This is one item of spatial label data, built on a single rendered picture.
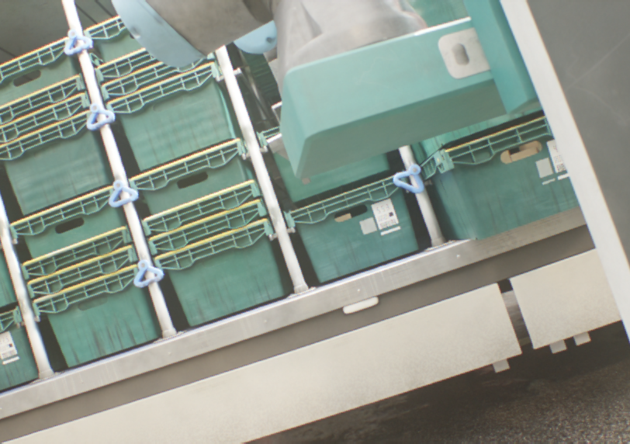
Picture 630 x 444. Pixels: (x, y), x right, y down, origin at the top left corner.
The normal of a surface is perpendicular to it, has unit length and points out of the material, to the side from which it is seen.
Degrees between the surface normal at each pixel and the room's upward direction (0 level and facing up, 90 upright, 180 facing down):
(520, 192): 100
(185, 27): 145
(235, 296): 98
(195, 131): 92
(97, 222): 94
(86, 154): 97
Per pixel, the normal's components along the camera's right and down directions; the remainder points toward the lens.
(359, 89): 0.08, -0.10
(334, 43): -0.30, 0.04
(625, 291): -0.94, 0.32
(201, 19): 0.09, 0.80
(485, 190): -0.04, 0.10
